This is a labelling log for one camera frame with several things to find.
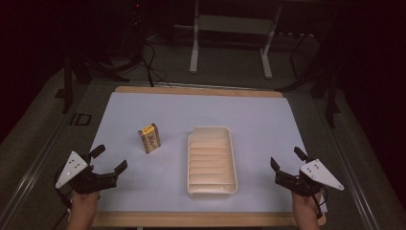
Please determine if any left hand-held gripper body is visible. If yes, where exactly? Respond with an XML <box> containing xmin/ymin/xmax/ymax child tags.
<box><xmin>55</xmin><ymin>150</ymin><xmax>119</xmax><ymax>196</ymax></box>

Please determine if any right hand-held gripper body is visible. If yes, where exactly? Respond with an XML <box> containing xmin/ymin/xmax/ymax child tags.
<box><xmin>274</xmin><ymin>158</ymin><xmax>346</xmax><ymax>197</ymax></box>

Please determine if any small yellow patterned box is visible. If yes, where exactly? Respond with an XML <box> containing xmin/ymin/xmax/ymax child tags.
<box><xmin>137</xmin><ymin>123</ymin><xmax>162</xmax><ymax>155</ymax></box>

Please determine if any white ribbed plastic tray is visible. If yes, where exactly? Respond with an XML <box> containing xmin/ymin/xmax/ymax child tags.
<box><xmin>186</xmin><ymin>126</ymin><xmax>239</xmax><ymax>200</ymax></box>

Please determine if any person's left hand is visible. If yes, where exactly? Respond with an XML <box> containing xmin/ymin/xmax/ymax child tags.
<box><xmin>70</xmin><ymin>190</ymin><xmax>101</xmax><ymax>223</ymax></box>

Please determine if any person's right hand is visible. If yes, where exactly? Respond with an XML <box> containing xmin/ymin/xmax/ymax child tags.
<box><xmin>291</xmin><ymin>191</ymin><xmax>322</xmax><ymax>224</ymax></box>

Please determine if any light blue table mat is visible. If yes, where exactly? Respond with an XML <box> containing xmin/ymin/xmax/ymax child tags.
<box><xmin>88</xmin><ymin>91</ymin><xmax>328</xmax><ymax>215</ymax></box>

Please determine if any black tripod stand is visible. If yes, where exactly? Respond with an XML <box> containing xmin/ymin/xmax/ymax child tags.
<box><xmin>276</xmin><ymin>32</ymin><xmax>343</xmax><ymax>129</ymax></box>
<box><xmin>54</xmin><ymin>47</ymin><xmax>132</xmax><ymax>115</ymax></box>

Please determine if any white metal stand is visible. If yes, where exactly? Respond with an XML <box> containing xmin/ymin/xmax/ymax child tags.
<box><xmin>189</xmin><ymin>0</ymin><xmax>283</xmax><ymax>80</ymax></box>

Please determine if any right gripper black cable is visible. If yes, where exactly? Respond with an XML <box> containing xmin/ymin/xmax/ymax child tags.
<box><xmin>310</xmin><ymin>185</ymin><xmax>329</xmax><ymax>220</ymax></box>

